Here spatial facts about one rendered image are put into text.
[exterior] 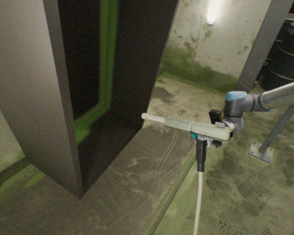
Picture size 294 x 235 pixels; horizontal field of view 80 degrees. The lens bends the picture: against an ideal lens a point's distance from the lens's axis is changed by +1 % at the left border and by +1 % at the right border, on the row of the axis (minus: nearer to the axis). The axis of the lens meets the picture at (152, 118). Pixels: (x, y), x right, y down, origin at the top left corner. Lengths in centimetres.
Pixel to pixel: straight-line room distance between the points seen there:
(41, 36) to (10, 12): 7
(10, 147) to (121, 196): 92
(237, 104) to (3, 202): 164
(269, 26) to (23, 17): 222
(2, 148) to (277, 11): 269
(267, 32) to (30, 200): 263
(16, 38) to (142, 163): 131
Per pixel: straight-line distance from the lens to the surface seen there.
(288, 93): 86
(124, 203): 141
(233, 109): 94
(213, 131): 68
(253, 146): 206
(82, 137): 118
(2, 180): 177
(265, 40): 240
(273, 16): 236
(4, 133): 170
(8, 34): 48
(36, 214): 155
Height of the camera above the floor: 133
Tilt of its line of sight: 41 degrees down
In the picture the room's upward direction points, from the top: 4 degrees clockwise
